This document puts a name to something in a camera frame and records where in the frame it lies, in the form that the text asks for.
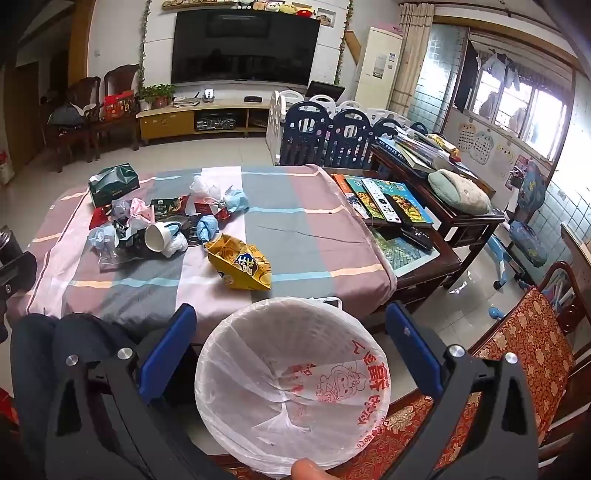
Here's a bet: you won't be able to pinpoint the green snack box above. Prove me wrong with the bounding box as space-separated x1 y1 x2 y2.
151 196 191 221

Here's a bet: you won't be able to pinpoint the person's right hand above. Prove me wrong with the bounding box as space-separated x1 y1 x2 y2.
291 458 334 480

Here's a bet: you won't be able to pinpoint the white waste basket with liner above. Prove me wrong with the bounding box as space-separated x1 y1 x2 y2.
194 296 393 478

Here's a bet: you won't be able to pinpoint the colourful wall poster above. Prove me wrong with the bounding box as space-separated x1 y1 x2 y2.
505 154 530 190

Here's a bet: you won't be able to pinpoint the black plastic bag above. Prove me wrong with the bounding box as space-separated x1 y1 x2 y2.
115 229 149 259

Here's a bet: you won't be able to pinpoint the window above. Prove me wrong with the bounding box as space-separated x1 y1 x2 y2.
471 41 575 144

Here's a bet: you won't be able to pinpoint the row of plush toys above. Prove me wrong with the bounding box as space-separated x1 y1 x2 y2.
252 0 315 19

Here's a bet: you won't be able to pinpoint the beige curtain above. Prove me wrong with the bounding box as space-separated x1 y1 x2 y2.
390 2 435 118

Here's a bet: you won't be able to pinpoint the white remote control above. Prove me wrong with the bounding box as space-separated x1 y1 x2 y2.
361 179 402 223

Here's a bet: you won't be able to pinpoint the carved wooden chair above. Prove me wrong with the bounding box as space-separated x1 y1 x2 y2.
222 261 591 480

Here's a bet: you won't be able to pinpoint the yellow snack bag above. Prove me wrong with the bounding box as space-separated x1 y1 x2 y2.
204 233 273 291

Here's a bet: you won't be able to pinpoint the red cardboard box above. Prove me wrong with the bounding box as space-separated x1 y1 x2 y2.
193 198 230 221

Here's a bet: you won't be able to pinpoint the pile of books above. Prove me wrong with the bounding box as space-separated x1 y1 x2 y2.
374 127 481 178

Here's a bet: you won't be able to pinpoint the tall dark wooden table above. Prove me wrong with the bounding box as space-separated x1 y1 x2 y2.
369 138 506 289

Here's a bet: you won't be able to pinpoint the wooden television cabinet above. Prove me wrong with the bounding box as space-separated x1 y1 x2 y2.
136 95 278 145

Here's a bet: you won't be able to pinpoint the black remote control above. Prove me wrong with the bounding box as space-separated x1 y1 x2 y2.
402 227 434 250

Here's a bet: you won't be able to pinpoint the floor air conditioner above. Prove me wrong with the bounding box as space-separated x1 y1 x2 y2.
355 27 403 114

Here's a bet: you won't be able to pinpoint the twisted blue cloth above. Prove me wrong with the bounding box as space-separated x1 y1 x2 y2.
196 215 223 244

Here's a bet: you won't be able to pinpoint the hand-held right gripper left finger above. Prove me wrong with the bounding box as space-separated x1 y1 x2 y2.
45 304 232 480

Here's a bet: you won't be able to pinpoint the dark wooden coffee table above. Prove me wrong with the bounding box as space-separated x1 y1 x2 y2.
323 167 462 315

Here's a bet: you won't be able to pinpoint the dark blue fence panels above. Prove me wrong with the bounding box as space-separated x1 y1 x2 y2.
279 102 428 169

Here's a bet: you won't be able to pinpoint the blue picture book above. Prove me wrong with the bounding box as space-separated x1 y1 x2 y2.
365 181 435 227

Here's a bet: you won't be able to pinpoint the white cup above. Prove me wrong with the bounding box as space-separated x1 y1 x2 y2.
144 222 175 254

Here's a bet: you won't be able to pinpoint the white plastic bag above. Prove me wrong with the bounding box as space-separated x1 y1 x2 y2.
191 174 223 200

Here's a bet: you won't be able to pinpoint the green plush cushion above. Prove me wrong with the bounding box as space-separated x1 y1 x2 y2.
428 169 492 215

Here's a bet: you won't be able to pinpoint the wall chart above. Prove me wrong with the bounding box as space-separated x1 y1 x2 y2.
489 143 515 178
457 121 476 153
471 130 495 164

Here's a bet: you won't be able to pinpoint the audio equipment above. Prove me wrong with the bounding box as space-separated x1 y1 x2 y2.
195 115 237 132

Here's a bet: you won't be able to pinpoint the green tissue pack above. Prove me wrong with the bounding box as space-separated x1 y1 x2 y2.
88 165 140 208

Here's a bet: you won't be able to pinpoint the dark wooden armchair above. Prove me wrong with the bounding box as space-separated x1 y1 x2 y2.
45 76 103 172
90 64 141 152

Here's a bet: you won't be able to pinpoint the clear plastic wrapper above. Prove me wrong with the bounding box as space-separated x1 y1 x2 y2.
98 251 137 272

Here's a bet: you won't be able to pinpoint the striped blanket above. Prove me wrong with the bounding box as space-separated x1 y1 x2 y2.
7 164 398 342

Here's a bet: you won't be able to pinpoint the pink plastic bag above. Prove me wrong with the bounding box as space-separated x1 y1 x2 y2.
130 198 156 223

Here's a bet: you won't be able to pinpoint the red gift box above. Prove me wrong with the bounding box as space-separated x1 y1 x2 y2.
102 91 139 121

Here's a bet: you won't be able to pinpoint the blue children's chair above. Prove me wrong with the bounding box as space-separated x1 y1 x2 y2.
489 161 549 291

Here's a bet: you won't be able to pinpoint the black laptop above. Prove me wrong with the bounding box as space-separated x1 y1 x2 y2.
305 80 346 102

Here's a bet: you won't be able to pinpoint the ivy garland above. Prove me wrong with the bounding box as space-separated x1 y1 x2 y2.
335 0 355 86
137 0 154 90

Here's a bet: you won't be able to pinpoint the white fence panels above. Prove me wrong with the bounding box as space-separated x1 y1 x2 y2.
267 90 398 164

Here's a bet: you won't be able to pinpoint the television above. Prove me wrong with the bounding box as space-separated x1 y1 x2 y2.
172 8 321 88

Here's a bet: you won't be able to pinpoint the potted plant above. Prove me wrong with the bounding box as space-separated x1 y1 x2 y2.
139 84 177 110

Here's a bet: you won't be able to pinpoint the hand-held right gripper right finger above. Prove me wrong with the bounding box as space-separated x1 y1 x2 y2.
385 301 540 480

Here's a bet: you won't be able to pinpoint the black hanging garment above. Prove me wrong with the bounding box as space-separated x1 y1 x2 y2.
455 39 481 114

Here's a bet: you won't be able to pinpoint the grey hanging garment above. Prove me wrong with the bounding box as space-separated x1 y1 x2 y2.
480 53 520 90

